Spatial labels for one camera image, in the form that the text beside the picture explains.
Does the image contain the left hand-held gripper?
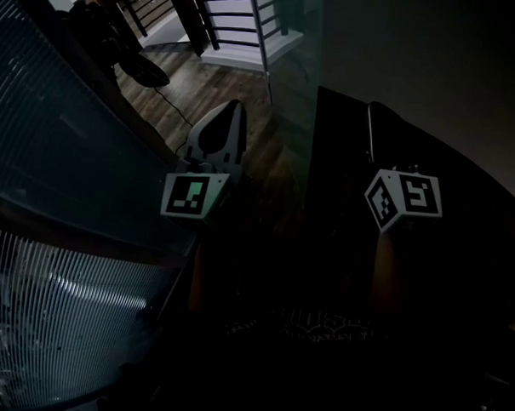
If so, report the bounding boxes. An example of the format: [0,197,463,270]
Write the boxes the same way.
[159,95,250,231]

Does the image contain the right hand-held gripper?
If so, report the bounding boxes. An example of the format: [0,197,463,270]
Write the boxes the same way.
[362,162,446,237]

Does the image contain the fluted glass door wooden frame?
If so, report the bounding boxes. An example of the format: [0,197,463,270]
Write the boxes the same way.
[0,0,208,411]

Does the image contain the person's right forearm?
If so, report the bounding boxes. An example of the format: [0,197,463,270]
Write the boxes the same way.
[368,230,415,317]

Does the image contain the person's left forearm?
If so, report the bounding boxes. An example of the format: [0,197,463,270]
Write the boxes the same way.
[187,239,244,316]

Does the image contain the dark cabinet panel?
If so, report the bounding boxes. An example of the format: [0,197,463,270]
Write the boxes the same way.
[299,84,515,332]

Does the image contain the black floor fan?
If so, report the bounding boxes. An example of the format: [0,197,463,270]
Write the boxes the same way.
[60,0,175,89]

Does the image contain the brown wooden furniture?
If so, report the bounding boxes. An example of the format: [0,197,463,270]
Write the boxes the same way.
[78,0,174,53]

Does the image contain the person's dark printed shirt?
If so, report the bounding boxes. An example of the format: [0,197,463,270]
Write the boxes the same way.
[146,300,515,411]

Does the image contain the black power cable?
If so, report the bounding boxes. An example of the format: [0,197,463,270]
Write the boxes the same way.
[151,86,196,157]

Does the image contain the metal bar handle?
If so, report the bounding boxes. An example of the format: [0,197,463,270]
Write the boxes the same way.
[364,100,389,165]

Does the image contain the dark wooden post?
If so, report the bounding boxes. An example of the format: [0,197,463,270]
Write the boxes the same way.
[160,0,214,58]

